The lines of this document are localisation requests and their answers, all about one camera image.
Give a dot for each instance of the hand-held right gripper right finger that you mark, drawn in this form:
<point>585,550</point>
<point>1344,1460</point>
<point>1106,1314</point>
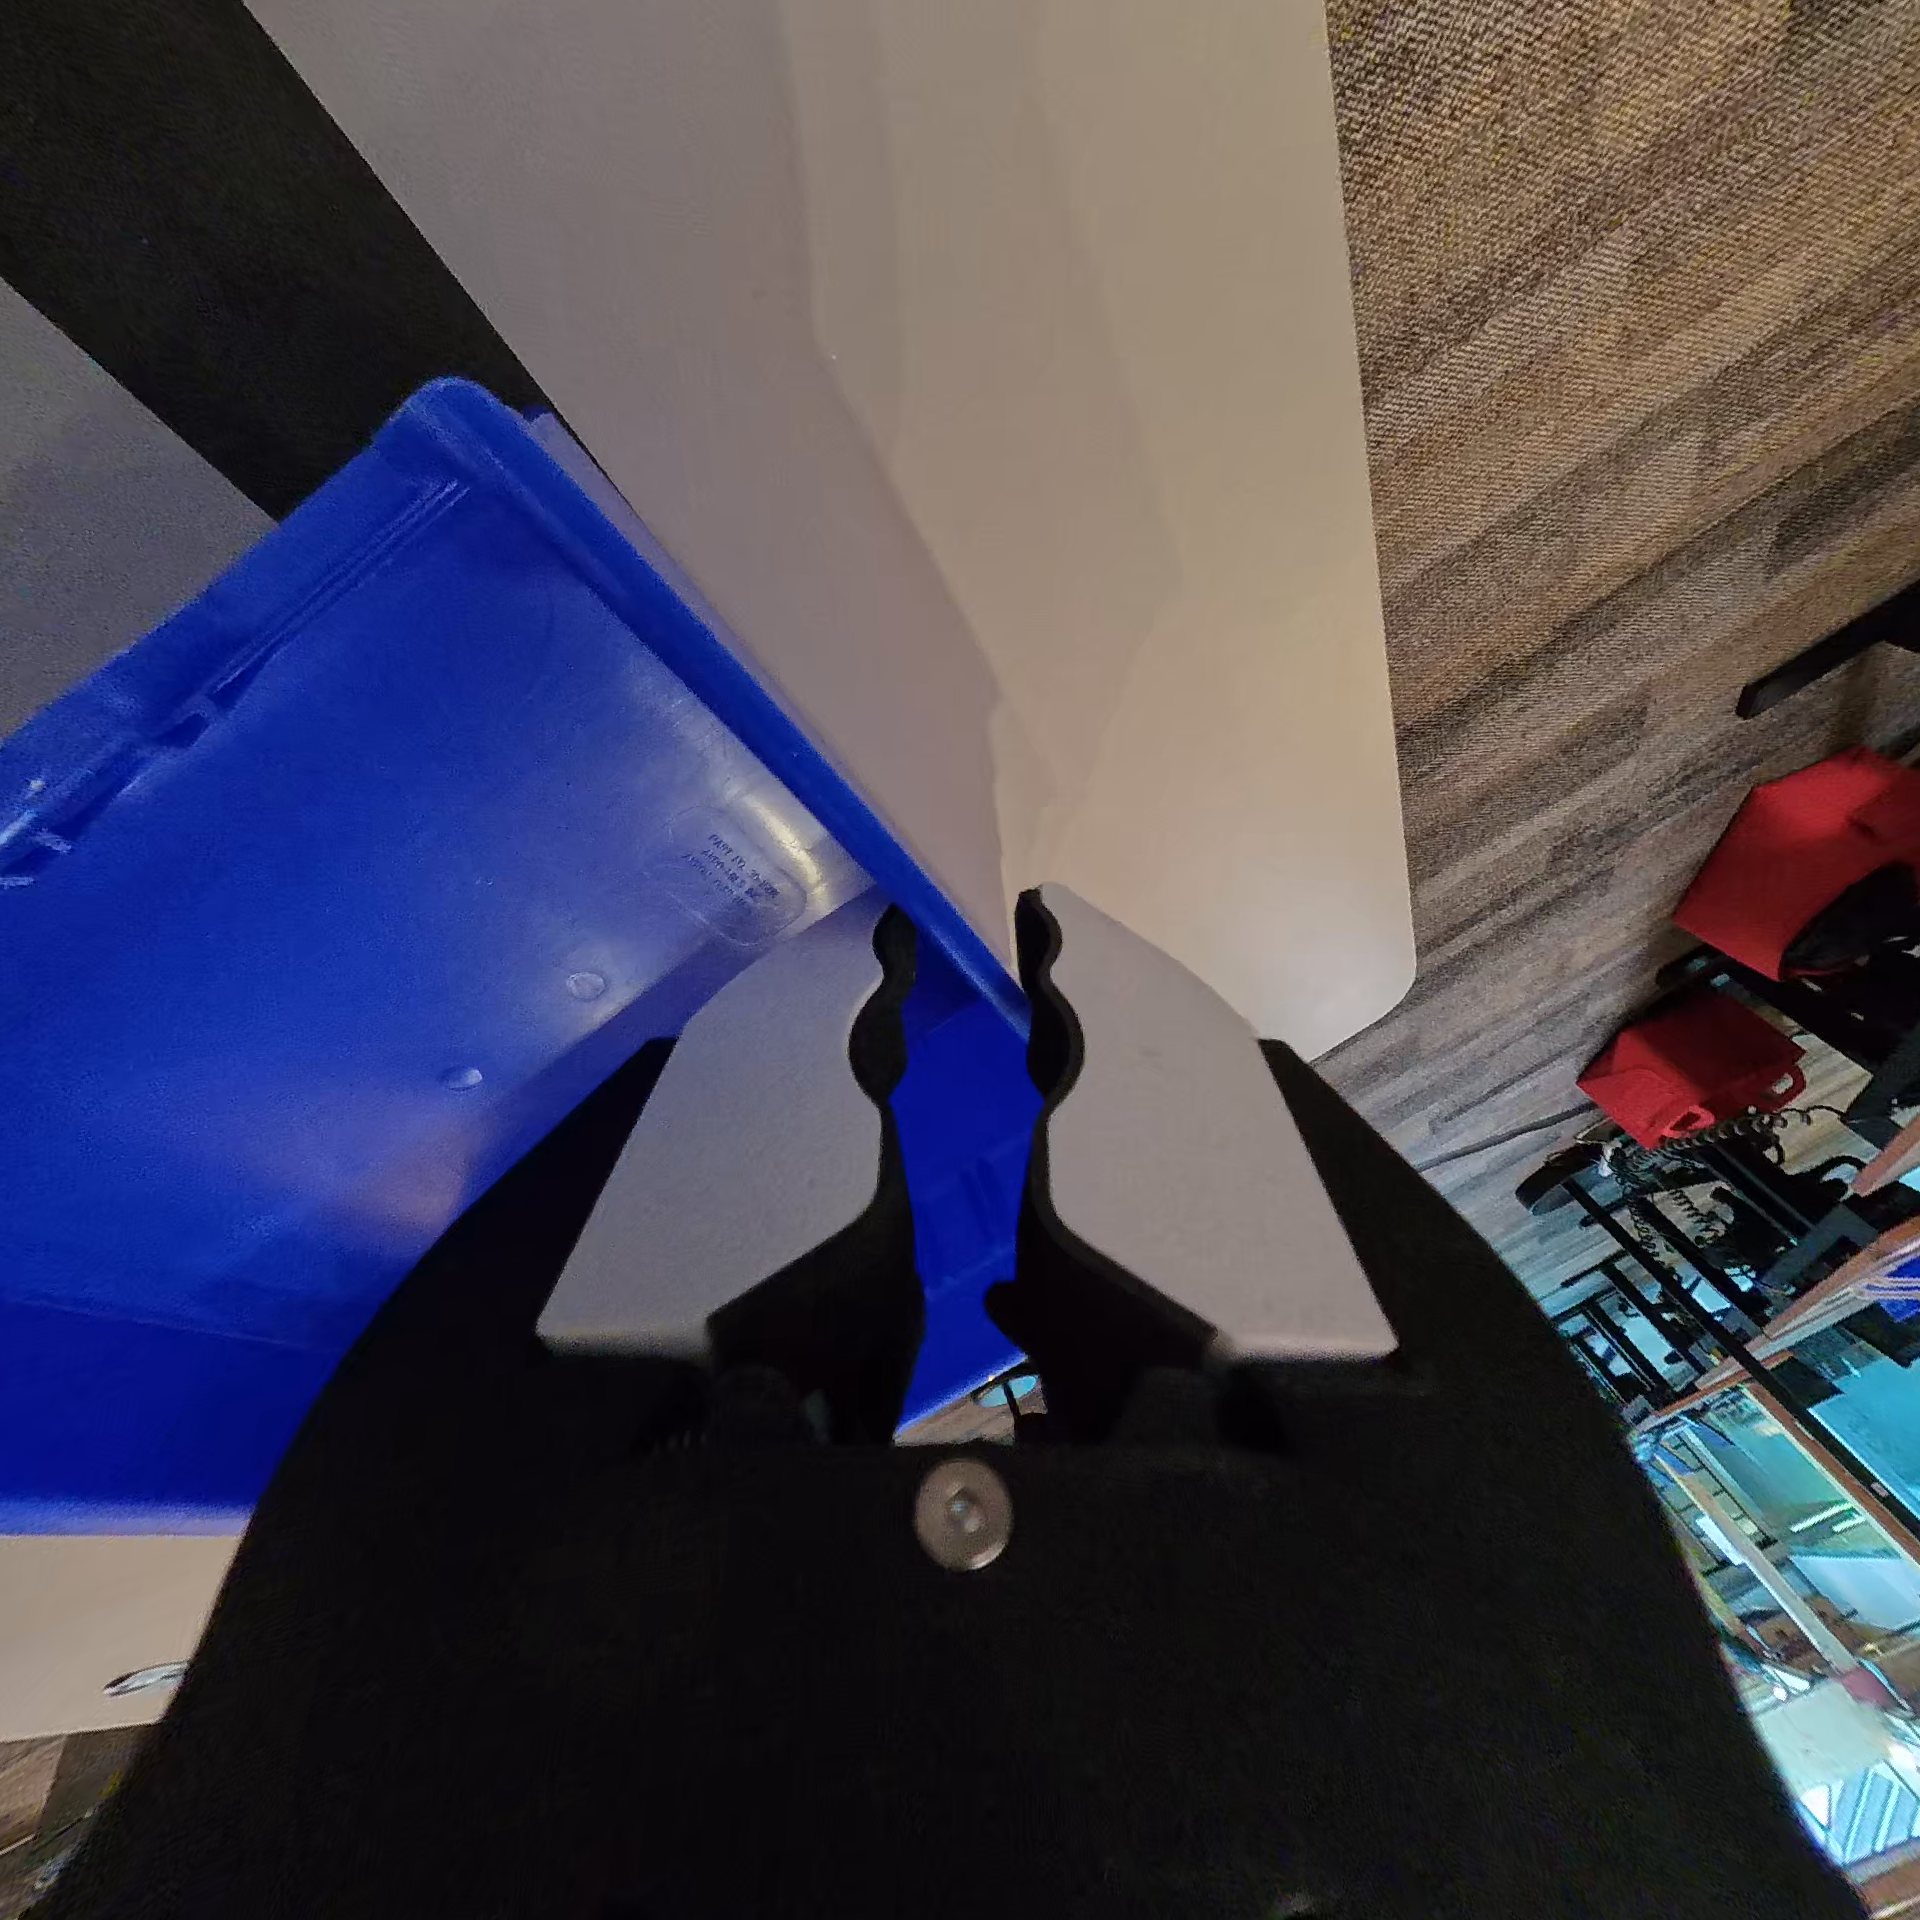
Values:
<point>1200,1155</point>

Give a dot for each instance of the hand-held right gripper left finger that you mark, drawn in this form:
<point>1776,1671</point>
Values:
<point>706,1187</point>

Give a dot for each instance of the blue plastic bin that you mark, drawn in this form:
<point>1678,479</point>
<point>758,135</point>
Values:
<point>390,991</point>

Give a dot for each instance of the glass display case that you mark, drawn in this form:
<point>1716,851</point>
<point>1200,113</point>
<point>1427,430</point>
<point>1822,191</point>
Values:
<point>1801,1533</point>

